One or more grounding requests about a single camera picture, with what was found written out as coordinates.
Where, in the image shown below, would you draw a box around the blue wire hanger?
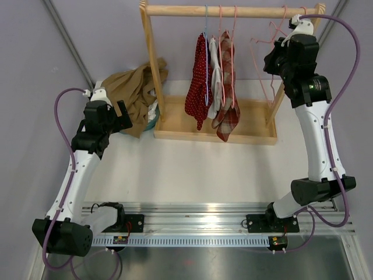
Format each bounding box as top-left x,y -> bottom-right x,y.
203,4 -> 210,107

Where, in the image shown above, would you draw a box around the wooden clothes rack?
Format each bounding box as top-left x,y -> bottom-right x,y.
139,1 -> 325,145

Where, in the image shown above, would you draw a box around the red plaid skirt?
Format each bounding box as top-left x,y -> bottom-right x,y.
212,30 -> 241,142

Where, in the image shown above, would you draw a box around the tan skirt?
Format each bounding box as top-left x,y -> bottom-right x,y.
101,63 -> 157,138

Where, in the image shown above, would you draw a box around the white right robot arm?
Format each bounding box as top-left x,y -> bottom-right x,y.
258,34 -> 356,232

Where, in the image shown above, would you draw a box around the red polka dot skirt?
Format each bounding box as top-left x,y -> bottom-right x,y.
184,33 -> 213,131

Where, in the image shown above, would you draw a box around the slotted cable duct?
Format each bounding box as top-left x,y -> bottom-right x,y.
92,235 -> 269,247

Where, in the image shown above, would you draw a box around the teal plastic bin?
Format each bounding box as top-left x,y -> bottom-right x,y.
120,106 -> 160,138

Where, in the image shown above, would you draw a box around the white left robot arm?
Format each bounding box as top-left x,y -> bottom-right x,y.
32,100 -> 145,257

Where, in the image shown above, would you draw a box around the small white skirt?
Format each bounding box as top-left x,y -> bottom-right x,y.
207,37 -> 222,120

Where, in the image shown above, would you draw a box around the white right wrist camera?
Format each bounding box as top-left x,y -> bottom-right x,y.
281,14 -> 314,47

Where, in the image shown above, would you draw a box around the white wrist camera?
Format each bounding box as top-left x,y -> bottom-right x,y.
82,87 -> 112,106
281,14 -> 314,47

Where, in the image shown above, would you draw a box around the pink wire hanger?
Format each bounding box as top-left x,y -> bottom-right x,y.
268,5 -> 289,88
215,5 -> 226,108
231,5 -> 237,109
249,4 -> 289,107

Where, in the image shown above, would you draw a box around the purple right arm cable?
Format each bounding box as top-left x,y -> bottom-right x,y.
241,15 -> 361,253

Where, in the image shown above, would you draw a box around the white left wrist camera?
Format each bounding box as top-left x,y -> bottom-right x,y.
82,87 -> 112,106

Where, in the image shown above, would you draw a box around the aluminium frame rail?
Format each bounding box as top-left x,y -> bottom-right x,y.
43,0 -> 356,237

